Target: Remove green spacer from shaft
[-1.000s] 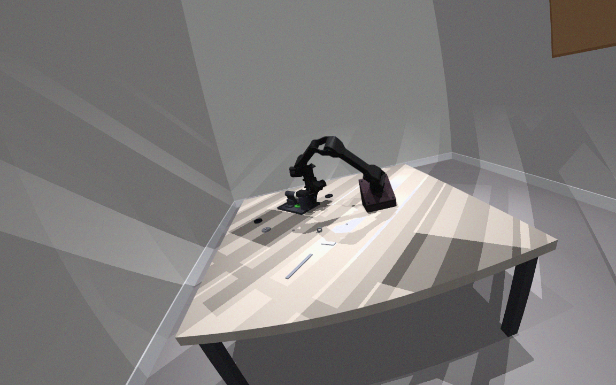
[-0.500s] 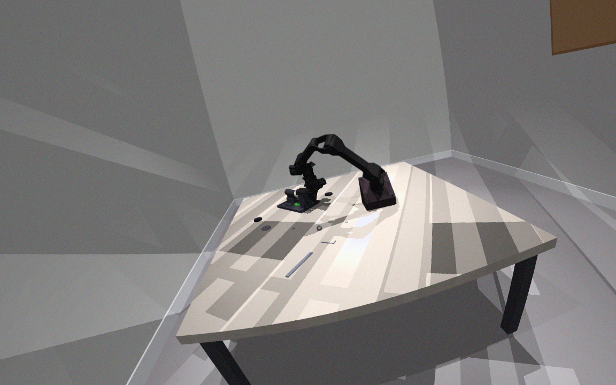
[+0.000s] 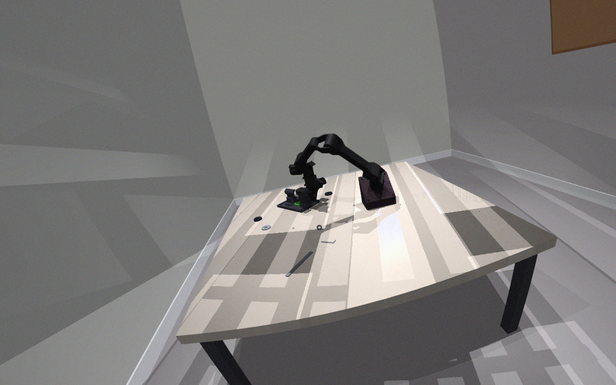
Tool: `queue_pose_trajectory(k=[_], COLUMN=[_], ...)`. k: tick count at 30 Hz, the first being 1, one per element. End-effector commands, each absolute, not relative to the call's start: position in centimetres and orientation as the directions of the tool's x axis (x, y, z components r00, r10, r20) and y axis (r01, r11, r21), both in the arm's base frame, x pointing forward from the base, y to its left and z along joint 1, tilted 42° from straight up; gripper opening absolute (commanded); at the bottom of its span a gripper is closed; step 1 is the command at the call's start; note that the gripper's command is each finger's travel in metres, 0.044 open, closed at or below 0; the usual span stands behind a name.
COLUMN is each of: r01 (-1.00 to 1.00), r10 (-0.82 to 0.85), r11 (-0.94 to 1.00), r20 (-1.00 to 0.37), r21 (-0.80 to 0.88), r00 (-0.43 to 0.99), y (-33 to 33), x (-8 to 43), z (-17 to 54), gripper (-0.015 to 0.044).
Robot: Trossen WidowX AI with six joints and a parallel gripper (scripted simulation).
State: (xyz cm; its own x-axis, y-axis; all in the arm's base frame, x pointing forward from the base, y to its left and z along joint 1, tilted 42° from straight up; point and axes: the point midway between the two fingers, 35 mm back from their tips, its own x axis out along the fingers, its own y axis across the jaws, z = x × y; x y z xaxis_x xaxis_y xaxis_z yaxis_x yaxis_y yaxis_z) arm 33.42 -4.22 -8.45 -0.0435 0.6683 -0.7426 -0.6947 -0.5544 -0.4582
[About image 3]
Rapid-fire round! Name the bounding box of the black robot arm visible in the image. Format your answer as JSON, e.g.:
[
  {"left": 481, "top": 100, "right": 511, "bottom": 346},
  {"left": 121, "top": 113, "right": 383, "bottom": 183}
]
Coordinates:
[{"left": 289, "top": 133, "right": 385, "bottom": 191}]

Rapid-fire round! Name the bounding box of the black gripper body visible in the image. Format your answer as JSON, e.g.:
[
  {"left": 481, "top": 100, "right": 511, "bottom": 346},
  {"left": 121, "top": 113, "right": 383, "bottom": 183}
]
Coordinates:
[{"left": 296, "top": 174, "right": 315, "bottom": 196}]

